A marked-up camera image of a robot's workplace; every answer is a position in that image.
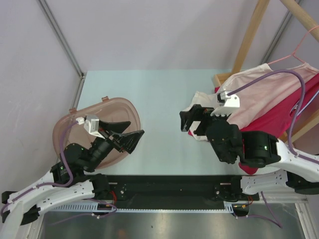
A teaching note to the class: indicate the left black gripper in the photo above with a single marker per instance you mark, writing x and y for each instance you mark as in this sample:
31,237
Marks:
129,140

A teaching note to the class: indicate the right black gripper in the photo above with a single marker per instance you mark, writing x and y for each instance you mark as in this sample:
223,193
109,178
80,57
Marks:
198,113

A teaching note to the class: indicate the white t shirt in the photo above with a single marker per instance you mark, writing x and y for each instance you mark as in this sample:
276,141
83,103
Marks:
260,97

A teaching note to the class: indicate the pink wire hanger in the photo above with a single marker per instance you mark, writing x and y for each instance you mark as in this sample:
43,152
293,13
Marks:
293,54

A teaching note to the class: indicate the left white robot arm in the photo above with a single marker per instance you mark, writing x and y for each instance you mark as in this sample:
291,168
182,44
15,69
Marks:
73,178

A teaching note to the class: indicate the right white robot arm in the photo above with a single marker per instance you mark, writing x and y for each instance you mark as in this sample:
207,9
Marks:
256,149

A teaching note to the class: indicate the red t shirt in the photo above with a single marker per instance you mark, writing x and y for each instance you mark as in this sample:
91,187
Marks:
275,121

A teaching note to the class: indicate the brown translucent plastic basket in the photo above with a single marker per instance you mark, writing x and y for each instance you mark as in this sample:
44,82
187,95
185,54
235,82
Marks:
74,129

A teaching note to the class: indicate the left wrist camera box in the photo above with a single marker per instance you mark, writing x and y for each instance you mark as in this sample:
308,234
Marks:
91,124

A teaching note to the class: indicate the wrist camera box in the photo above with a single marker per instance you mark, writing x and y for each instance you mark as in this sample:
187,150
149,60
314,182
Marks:
225,104
91,124

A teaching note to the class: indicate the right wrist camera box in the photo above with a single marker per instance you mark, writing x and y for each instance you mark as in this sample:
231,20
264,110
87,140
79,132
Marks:
225,104

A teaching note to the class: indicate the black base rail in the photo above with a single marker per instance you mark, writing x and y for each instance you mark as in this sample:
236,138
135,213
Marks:
172,191

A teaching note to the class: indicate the white cable duct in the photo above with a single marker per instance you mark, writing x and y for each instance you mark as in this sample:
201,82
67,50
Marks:
94,207

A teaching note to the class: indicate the blue wire hanger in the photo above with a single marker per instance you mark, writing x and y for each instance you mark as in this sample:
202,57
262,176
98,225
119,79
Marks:
308,103

